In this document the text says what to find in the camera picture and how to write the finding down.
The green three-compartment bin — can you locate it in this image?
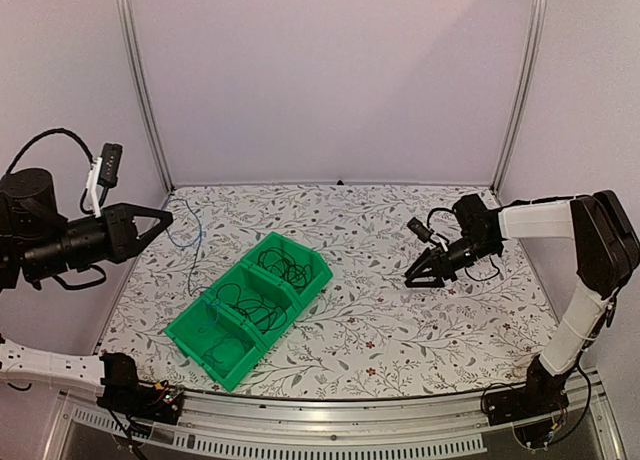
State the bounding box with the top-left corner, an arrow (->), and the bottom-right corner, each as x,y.
165,232 -> 333,393

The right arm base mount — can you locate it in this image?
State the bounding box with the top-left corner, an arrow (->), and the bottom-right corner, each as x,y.
480,383 -> 569,426

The thin black cable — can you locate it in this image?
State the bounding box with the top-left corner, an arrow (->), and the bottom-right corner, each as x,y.
257,247 -> 311,286

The right aluminium frame post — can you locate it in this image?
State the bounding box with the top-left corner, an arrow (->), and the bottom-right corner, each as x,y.
491,0 -> 548,196

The floral patterned table mat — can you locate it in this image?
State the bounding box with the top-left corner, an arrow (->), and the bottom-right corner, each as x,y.
101,185 -> 556,399

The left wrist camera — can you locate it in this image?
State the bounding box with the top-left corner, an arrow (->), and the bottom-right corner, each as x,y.
80,143 -> 123,218

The front aluminium rail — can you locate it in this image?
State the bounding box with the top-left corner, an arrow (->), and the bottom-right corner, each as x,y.
43,369 -> 631,459

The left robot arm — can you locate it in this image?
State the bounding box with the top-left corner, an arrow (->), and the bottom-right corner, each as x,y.
1,128 -> 173,414

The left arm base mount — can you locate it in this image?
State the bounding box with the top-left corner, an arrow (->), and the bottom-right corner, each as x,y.
97,378 -> 184,425

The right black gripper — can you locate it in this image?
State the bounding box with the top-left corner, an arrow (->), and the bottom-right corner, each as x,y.
406,234 -> 499,288

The aluminium frame post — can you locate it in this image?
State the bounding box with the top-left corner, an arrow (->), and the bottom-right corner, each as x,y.
491,0 -> 548,196
116,0 -> 175,193

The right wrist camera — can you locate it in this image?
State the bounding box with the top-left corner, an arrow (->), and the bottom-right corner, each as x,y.
407,217 -> 449,252

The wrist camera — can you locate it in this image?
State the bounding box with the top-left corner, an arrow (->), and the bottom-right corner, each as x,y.
407,217 -> 449,252
80,143 -> 123,218

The left aluminium frame post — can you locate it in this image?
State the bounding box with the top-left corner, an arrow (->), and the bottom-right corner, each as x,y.
116,0 -> 175,193

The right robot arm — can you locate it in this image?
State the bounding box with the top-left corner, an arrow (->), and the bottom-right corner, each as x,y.
404,190 -> 639,416

